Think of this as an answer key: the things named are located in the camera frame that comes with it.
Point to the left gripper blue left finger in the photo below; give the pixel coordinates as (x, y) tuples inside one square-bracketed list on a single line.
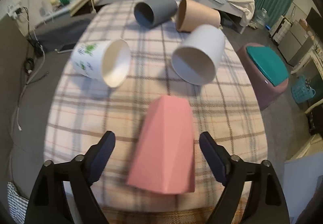
[(48, 201)]

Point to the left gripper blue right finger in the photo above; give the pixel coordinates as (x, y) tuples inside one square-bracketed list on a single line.
[(266, 202)]

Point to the pink faceted cup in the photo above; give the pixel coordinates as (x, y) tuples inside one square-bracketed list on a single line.
[(164, 160)]

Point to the white cup green print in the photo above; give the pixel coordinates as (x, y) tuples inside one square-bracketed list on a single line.
[(104, 61)]

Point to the light blue cup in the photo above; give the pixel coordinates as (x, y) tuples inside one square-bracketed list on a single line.
[(197, 58)]

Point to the tan cup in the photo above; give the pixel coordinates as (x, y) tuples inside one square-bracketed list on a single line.
[(191, 14)]

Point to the grey cup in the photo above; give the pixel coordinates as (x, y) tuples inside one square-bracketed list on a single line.
[(152, 13)]

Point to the checkered cloth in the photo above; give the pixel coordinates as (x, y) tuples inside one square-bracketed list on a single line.
[(17, 204)]

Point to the plaid blanket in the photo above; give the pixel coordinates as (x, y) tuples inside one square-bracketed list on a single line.
[(83, 109)]

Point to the purple plastic stool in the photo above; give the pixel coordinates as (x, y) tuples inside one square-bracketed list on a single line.
[(265, 92)]

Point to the blue laundry basket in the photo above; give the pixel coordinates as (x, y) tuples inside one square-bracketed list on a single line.
[(302, 91)]

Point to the grey sofa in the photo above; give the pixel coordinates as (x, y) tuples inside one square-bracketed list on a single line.
[(25, 109)]

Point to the smartphone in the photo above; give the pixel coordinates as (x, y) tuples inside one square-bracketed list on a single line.
[(66, 48)]

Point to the silver cabinet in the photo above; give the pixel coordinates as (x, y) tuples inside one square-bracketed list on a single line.
[(295, 44)]

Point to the white suitcase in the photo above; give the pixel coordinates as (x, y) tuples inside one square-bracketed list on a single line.
[(279, 30)]

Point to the water jug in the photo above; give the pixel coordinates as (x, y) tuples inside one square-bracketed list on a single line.
[(260, 18)]

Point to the black television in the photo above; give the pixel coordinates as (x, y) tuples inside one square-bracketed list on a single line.
[(314, 20)]

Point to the white nightstand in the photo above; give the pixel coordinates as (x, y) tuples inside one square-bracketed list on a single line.
[(65, 11)]

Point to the wall power outlet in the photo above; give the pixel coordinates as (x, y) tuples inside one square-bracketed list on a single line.
[(13, 6)]

